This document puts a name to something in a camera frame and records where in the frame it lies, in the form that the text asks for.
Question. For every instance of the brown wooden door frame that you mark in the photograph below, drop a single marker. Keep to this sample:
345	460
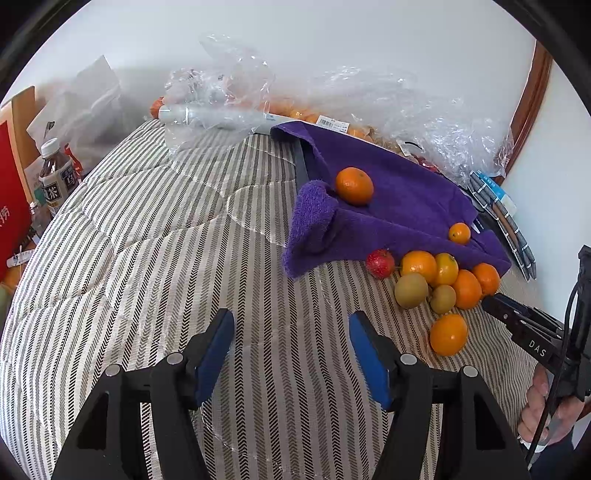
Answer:
531	101

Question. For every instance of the small white box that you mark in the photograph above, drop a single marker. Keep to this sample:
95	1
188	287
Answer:
505	199

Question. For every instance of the dark tea bottle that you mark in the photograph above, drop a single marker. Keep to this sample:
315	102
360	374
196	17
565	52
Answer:
55	180

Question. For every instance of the checked grey cloth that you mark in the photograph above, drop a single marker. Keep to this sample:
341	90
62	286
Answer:
508	226

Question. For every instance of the small orange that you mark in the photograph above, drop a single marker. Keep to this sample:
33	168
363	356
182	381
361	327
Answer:
459	233

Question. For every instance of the red fruit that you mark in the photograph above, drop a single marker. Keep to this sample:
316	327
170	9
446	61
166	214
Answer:
381	263

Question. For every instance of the red paper bag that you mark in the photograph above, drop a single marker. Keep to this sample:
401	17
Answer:
11	198

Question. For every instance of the small green pear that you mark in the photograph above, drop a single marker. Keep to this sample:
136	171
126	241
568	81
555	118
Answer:
443	299

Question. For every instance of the bagged oranges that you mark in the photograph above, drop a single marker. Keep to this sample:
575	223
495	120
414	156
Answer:
300	113

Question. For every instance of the person's right hand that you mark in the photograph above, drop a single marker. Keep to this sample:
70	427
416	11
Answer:
538	406

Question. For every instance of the small clear bottle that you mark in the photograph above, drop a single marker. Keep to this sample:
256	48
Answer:
38	219

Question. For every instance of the large crumpled clear plastic bag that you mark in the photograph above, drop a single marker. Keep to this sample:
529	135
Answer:
415	115

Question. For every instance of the striped quilt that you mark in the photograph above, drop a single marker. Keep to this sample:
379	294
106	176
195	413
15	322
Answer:
161	254

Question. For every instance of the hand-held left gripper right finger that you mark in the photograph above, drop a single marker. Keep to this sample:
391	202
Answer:
367	355

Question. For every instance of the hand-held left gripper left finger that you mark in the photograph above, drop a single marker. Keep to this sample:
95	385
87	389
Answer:
214	350

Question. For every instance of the purple towel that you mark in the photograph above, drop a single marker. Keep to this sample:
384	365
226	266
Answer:
406	203

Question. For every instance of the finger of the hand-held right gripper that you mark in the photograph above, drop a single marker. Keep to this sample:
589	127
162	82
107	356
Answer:
521	325

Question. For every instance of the white plastic bag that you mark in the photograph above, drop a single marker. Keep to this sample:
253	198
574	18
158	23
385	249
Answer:
78	110

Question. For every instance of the large orange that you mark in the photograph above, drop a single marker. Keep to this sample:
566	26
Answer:
354	185

